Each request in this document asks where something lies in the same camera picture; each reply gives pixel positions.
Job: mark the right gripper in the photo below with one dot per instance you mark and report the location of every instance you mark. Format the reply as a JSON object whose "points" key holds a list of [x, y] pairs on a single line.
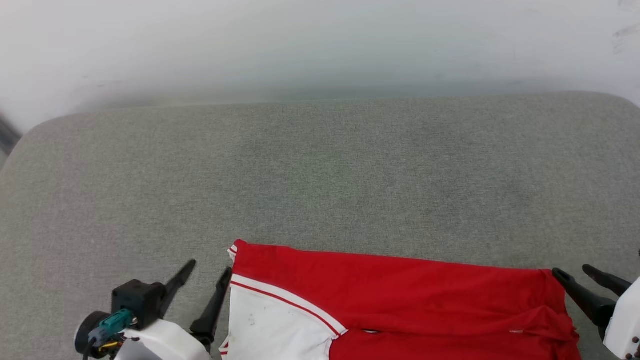
{"points": [[627, 325]]}

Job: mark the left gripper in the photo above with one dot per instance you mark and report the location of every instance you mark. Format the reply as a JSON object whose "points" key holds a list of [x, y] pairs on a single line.
{"points": [[160, 342]]}

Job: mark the red and white garment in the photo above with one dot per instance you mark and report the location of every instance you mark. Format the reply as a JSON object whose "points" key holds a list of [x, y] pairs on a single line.
{"points": [[400, 300]]}

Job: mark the teal left wrist plug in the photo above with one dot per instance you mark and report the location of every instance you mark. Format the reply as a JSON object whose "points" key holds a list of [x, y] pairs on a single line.
{"points": [[112, 324]]}

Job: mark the grey fabric sofa cushion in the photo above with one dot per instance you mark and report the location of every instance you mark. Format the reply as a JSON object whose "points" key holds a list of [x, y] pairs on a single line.
{"points": [[320, 175]]}

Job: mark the grey metal corner pole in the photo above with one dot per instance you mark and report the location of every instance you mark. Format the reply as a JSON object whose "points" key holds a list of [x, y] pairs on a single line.
{"points": [[7, 136]]}

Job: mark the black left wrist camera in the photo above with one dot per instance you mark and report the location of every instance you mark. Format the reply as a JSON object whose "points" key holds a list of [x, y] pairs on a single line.
{"points": [[137, 302]]}

